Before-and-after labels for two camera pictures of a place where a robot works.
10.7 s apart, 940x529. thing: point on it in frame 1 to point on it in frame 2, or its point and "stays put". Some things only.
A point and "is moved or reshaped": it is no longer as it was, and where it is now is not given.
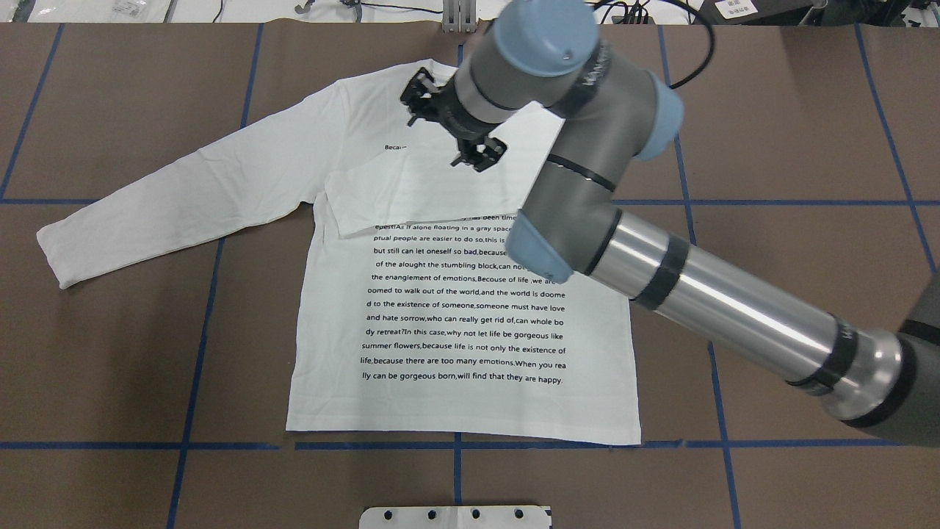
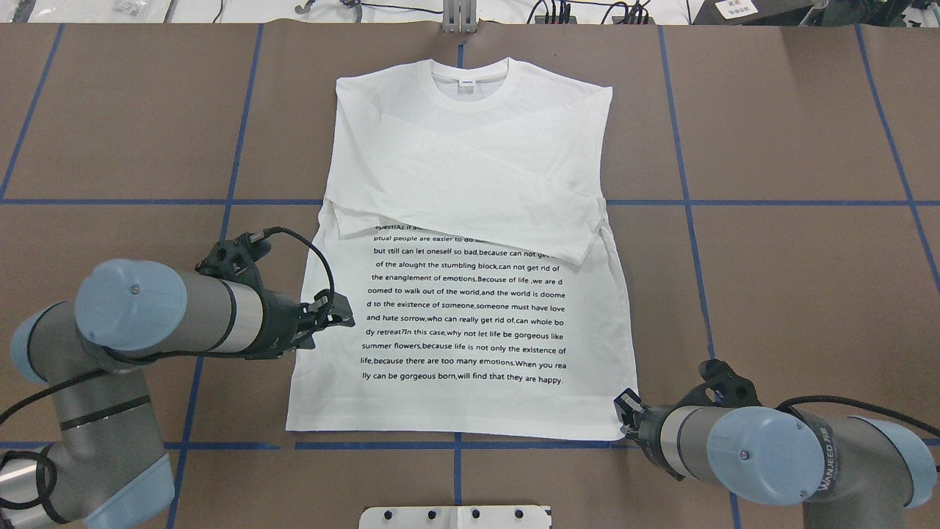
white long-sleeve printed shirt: (410, 316) is moved or reshaped
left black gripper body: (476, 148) to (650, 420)
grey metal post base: (459, 16) stays put
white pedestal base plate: (455, 517) stays put
